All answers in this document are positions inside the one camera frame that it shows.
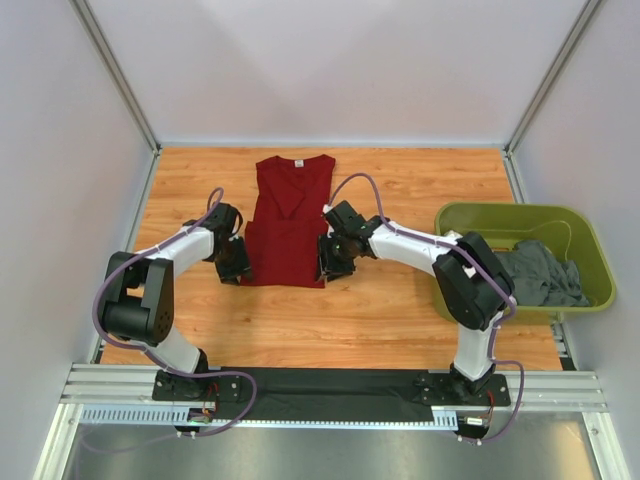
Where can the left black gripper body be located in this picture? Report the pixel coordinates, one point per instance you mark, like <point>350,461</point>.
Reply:
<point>234,262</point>

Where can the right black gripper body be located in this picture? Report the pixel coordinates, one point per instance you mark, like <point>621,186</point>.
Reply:
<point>336,259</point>

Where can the red t-shirt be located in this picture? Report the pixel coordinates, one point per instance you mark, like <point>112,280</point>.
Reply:
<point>282,238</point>

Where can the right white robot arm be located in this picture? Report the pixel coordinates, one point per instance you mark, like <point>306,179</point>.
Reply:
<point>476,289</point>

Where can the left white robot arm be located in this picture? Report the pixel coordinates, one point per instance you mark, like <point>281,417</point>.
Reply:
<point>135,305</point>

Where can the black cloth strip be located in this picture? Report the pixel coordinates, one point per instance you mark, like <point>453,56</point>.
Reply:
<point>332,394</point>

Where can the green plastic bin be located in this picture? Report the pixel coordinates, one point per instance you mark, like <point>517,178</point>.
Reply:
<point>567,234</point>

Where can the grey t-shirt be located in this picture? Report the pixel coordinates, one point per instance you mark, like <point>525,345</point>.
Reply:
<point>540,280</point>

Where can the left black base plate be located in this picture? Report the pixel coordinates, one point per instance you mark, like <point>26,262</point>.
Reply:
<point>222,386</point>

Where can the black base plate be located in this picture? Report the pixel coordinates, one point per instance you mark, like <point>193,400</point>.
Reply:
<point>451,388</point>
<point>222,386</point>

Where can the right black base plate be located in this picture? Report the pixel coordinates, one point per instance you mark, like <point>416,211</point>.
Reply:
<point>451,388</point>

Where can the aluminium mounting rail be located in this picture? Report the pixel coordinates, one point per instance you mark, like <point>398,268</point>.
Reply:
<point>544,391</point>

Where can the slotted cable duct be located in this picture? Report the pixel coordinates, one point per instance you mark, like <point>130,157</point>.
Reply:
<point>182,416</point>

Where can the left aluminium frame post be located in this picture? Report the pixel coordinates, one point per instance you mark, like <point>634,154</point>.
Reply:
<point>98,38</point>

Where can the aluminium frame post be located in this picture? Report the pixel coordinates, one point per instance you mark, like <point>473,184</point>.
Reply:
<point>98,38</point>
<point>578,29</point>

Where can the right aluminium frame post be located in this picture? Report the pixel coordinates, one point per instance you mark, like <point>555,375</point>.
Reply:
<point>578,29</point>

